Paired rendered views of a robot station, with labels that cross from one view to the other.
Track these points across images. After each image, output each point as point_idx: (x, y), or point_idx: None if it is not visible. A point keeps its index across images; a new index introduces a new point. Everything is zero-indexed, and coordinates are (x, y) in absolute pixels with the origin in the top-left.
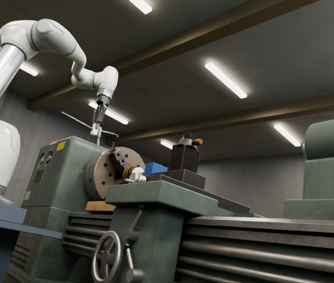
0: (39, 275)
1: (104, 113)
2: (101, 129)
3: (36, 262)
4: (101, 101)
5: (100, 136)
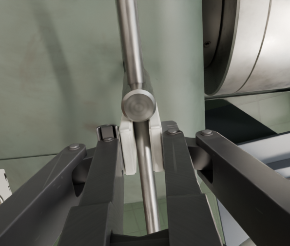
0: None
1: (283, 179)
2: (147, 85)
3: None
4: None
5: (147, 73)
